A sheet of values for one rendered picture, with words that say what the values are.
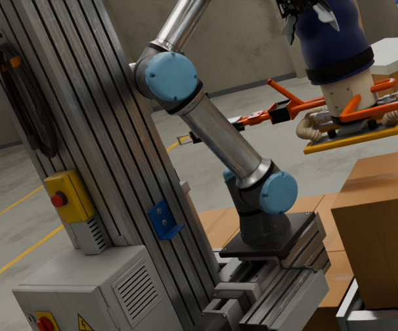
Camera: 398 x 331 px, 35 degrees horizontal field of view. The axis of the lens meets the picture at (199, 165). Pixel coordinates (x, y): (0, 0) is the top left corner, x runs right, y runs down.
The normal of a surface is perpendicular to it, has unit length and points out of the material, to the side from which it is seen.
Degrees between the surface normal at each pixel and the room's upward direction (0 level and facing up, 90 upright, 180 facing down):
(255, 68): 90
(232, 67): 90
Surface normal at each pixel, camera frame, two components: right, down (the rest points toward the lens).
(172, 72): 0.29, 0.03
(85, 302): -0.55, 0.44
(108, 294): 0.75, -0.11
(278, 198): 0.46, 0.21
